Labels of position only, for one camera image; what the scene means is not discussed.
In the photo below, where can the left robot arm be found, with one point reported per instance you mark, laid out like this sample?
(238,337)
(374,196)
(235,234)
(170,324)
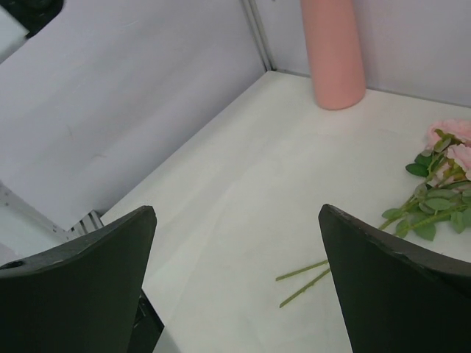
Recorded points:
(22,20)

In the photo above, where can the pink cylindrical vase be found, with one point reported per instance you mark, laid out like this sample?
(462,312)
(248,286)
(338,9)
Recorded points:
(334,53)

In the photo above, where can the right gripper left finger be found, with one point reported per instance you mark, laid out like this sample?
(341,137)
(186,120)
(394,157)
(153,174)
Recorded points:
(84,295)

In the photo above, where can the peach rose stem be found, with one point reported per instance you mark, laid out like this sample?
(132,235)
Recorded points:
(428,207)

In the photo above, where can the white wrapping paper sheet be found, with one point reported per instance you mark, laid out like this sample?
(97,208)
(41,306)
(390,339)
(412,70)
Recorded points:
(237,262)

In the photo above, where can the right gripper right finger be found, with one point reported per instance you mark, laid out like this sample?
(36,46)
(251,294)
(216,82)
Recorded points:
(395,296)

